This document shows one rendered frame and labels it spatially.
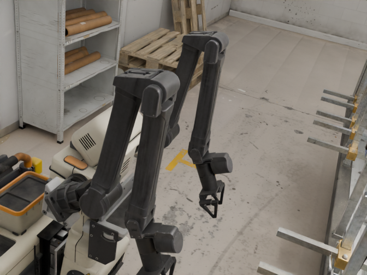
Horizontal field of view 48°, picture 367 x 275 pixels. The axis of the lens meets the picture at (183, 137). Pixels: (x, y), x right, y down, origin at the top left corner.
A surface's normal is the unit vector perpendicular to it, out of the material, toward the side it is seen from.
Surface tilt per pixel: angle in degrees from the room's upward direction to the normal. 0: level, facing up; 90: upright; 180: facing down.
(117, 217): 0
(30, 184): 0
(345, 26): 90
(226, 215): 0
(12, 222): 92
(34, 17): 90
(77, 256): 90
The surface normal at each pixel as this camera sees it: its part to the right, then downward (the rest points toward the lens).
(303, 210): 0.16, -0.86
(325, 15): -0.38, 0.40
